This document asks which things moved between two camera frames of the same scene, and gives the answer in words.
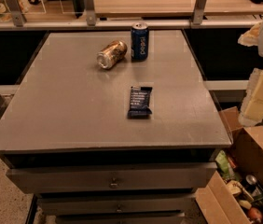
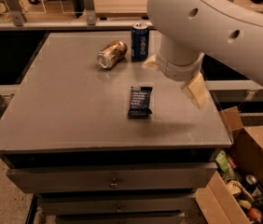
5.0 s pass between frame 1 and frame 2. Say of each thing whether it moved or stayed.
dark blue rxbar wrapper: stayed
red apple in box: stayed
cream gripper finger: moved
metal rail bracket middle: stayed
